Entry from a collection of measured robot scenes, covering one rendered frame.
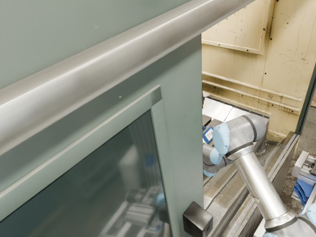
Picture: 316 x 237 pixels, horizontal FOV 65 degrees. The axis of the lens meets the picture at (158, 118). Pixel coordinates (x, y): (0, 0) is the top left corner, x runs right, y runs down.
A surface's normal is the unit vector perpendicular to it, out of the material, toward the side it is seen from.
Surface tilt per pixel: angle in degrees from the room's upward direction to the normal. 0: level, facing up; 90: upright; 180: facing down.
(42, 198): 90
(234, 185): 8
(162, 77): 90
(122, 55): 90
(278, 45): 91
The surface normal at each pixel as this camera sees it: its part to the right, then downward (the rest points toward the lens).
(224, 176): -0.04, -0.84
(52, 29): 0.75, 0.34
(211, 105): -0.38, -0.50
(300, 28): -0.66, 0.53
